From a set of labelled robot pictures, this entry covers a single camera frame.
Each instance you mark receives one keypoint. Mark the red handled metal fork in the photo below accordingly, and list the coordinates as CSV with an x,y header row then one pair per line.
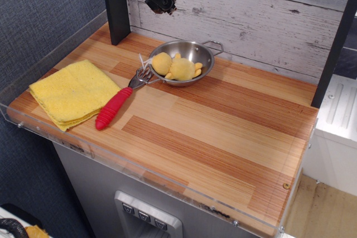
x,y
112,107

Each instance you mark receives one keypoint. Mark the small steel pot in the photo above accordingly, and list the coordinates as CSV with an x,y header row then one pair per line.
x,y
196,52

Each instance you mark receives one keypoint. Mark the yellow plush toy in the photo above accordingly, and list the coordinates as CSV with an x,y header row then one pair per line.
x,y
177,68

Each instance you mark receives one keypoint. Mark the folded yellow cloth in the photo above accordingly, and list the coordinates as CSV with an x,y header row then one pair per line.
x,y
74,94

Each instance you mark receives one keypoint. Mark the grey toy fridge cabinet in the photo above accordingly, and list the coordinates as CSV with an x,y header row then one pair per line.
x,y
96,181

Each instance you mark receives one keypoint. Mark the silver dispenser button panel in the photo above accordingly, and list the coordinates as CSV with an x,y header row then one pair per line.
x,y
140,219

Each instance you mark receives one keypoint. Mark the white toy sink counter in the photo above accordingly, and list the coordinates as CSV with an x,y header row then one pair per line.
x,y
331,154

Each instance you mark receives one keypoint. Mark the clear acrylic table guard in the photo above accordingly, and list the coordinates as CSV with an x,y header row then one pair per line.
x,y
233,141

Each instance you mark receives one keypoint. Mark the dark left vertical post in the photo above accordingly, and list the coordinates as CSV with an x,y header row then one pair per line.
x,y
118,20

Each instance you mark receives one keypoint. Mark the dark vertical post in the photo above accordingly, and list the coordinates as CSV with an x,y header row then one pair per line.
x,y
118,20
337,45

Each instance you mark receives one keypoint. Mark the dark right vertical post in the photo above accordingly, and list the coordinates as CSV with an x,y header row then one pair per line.
x,y
337,45

